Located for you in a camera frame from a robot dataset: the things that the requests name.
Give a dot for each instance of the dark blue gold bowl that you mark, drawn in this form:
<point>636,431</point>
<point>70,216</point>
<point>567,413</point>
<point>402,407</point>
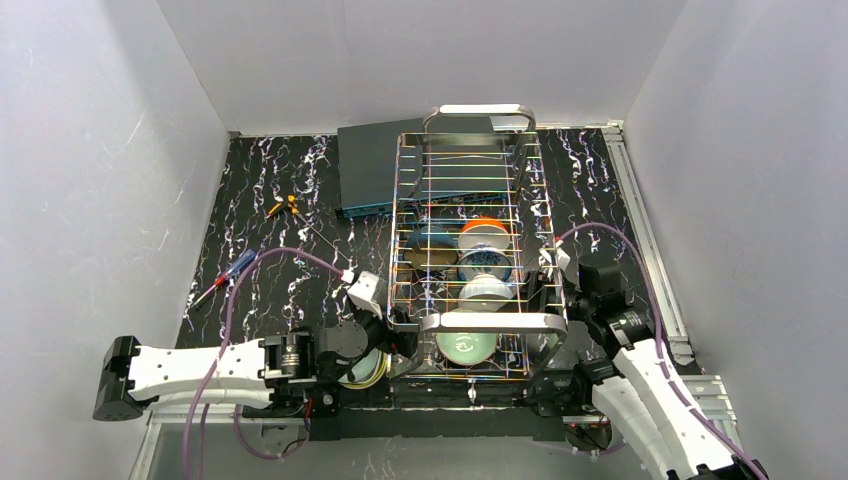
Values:
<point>430,248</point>

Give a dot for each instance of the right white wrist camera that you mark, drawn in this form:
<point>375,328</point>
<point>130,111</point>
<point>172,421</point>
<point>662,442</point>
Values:
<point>562,258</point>

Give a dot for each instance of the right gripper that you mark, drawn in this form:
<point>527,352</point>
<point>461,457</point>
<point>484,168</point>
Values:
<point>553,291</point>

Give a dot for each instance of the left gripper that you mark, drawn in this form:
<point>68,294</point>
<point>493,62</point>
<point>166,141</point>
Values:
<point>382,329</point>

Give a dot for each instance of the light green bowl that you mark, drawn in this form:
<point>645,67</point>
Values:
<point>466,349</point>

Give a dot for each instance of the blue red screwdriver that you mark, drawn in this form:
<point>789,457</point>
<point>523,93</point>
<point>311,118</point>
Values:
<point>232,271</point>

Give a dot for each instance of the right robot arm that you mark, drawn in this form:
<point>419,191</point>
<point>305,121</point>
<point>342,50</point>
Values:
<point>636,387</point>

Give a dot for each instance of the thin metal rod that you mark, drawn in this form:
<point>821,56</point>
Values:
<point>325,240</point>

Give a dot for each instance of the steel wire dish rack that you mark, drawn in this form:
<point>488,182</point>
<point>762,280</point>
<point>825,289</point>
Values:
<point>426,302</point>

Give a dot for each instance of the teal speckled bowl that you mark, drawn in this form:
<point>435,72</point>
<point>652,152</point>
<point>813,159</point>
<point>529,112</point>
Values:
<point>364,369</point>

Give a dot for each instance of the yellow black pliers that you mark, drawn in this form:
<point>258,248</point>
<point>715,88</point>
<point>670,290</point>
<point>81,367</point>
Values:
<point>288,205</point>

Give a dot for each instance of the dark grey network switch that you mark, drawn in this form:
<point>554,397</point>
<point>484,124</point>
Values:
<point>371,166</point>

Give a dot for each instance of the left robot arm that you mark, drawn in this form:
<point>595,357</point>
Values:
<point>266,373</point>

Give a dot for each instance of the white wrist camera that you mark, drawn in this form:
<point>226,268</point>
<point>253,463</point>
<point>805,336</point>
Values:
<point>562,258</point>
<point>368,292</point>

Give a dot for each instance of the yellow rimmed bowl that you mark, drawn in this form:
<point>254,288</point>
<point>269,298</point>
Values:
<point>380,372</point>

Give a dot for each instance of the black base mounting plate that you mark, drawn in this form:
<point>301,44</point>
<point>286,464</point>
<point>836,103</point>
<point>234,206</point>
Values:
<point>551,409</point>

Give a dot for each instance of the blue white floral bowl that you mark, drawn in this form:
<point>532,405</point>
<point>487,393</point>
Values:
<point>486,260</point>

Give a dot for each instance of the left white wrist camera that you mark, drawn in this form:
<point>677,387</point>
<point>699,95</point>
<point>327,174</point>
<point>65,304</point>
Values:
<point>368,292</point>

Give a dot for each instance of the pale white ribbed bowl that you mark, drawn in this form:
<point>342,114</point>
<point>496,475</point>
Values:
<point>485,293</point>

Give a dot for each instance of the orange bowl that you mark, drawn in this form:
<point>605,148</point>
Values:
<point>484,232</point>

